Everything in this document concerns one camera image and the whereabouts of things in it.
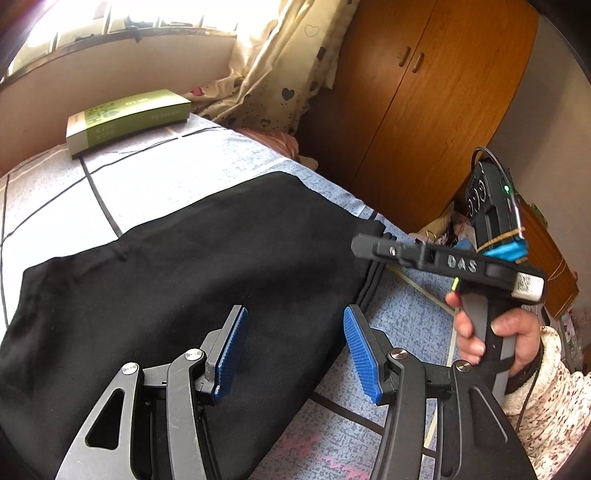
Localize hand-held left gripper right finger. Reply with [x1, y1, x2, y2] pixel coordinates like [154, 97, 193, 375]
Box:
[342, 305, 539, 480]

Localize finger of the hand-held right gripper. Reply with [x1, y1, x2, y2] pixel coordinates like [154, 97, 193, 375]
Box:
[352, 233, 437, 271]

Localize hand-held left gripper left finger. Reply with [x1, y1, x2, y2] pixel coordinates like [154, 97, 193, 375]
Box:
[58, 305, 250, 480]

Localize black pants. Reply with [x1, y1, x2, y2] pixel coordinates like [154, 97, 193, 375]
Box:
[0, 171, 389, 480]

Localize person's right forearm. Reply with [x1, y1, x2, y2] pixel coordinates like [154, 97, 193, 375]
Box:
[501, 325, 585, 462]

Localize person's right hand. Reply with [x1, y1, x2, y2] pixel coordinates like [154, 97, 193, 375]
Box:
[444, 291, 542, 381]

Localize cluttered cloth pile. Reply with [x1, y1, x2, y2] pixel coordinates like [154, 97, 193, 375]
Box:
[416, 203, 476, 252]

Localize small wooden cabinet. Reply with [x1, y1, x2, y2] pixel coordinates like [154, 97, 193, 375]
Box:
[522, 203, 580, 319]

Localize wooden wardrobe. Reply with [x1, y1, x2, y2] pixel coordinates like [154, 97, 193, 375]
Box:
[295, 0, 539, 232]

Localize pink striped cloth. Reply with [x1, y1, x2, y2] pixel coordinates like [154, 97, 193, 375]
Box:
[240, 129, 319, 167]

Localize blue-grey checked bedsheet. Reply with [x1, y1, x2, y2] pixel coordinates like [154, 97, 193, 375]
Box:
[0, 113, 467, 480]

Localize cream heart-print curtain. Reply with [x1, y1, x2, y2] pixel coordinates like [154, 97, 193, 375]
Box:
[189, 0, 361, 134]

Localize green cardboard box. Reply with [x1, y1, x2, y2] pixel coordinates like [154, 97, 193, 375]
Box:
[65, 89, 191, 160]

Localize black window grille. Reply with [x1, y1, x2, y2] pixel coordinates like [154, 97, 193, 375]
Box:
[9, 0, 241, 79]

